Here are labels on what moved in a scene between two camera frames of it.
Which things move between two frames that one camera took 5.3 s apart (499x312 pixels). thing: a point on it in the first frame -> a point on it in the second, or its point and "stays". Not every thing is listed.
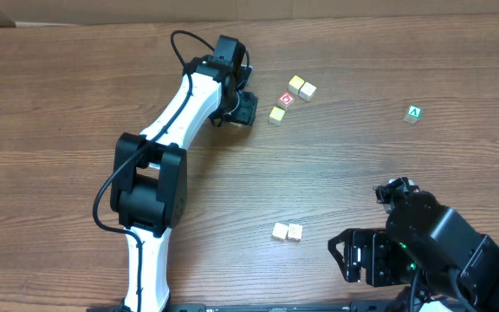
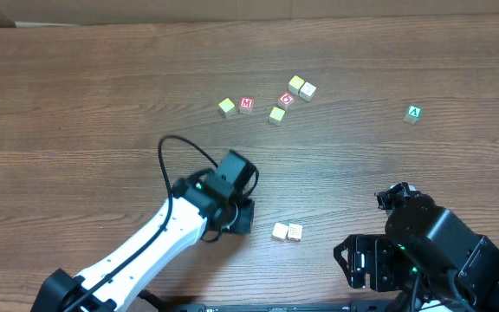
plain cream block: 279,231 stays
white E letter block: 294,231 stays
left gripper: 244,109 -> 244,217
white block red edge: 413,114 stays
